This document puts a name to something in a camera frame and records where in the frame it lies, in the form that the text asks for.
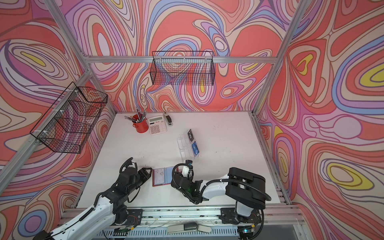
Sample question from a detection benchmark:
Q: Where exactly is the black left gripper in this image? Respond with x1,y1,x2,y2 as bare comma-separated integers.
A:
126,167,154,196

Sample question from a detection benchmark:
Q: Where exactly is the red leather card holder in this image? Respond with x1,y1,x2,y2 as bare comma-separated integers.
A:
152,167,174,187

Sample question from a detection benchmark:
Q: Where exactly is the clear acrylic card stand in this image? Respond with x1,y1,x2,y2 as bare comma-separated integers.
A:
177,131,200,162

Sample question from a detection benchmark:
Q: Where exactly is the blue credit card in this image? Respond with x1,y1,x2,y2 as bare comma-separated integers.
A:
192,141,200,157

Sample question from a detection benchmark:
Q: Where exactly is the black VIP credit card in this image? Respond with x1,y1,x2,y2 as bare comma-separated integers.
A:
187,129,195,143

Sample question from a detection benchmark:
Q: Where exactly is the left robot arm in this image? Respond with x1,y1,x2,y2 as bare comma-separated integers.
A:
34,167,153,240

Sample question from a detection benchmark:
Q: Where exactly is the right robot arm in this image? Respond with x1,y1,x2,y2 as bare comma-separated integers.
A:
171,164,272,225

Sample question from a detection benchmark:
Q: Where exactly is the grey foot pedal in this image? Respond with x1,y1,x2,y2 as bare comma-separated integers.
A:
167,223,212,234

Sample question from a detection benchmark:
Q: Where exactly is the red metal pen bucket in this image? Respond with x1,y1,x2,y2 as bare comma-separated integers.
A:
132,114,149,134

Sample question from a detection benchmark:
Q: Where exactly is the pink desk calculator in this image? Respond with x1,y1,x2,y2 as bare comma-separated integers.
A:
148,116,167,136

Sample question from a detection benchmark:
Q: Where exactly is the pens and pencils bunch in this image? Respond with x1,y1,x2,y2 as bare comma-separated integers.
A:
124,107,147,124

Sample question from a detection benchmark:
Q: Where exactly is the grey black stapler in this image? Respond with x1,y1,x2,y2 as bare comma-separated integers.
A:
164,112,173,126

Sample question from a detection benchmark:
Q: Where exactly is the black corrugated cable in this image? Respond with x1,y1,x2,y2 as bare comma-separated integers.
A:
200,178,272,202

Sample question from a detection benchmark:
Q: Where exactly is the black wire basket left wall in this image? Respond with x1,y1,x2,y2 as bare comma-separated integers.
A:
30,82,108,154

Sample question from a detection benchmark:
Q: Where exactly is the black wire basket wall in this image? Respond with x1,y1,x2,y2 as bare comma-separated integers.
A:
30,82,108,154
150,50,216,86

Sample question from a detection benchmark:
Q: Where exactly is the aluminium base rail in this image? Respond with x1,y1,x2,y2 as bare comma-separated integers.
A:
62,205,307,229

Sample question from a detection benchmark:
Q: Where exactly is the black wire basket back wall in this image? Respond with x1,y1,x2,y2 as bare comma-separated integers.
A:
150,50,216,86

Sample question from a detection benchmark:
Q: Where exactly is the aluminium frame post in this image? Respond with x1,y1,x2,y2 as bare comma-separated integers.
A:
44,0,118,116

